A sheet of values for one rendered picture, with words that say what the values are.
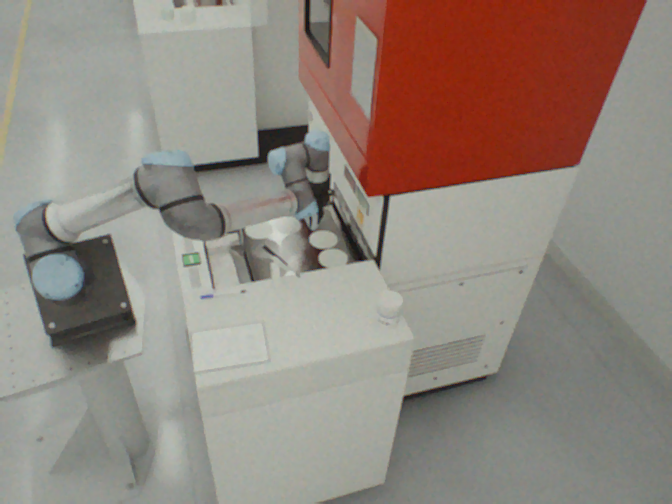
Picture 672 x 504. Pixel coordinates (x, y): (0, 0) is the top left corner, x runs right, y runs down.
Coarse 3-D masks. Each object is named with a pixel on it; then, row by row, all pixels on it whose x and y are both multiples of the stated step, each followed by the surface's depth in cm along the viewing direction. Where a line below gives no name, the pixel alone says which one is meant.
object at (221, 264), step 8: (208, 256) 197; (216, 256) 197; (224, 256) 197; (216, 264) 194; (224, 264) 194; (232, 264) 194; (216, 272) 191; (224, 272) 191; (232, 272) 191; (216, 280) 188; (224, 280) 188; (232, 280) 189; (216, 288) 186
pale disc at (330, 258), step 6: (324, 252) 198; (330, 252) 198; (336, 252) 198; (342, 252) 198; (324, 258) 196; (330, 258) 196; (336, 258) 196; (342, 258) 196; (324, 264) 193; (330, 264) 194; (336, 264) 194; (342, 264) 194
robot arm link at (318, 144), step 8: (312, 136) 170; (320, 136) 170; (328, 136) 171; (312, 144) 169; (320, 144) 168; (328, 144) 171; (312, 152) 169; (320, 152) 170; (328, 152) 173; (312, 160) 170; (320, 160) 172; (328, 160) 175; (312, 168) 174; (320, 168) 174
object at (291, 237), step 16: (272, 224) 208; (288, 224) 209; (304, 224) 209; (320, 224) 210; (256, 240) 201; (272, 240) 201; (288, 240) 202; (304, 240) 202; (256, 256) 195; (288, 256) 196; (304, 256) 196; (256, 272) 189; (288, 272) 190; (304, 272) 190
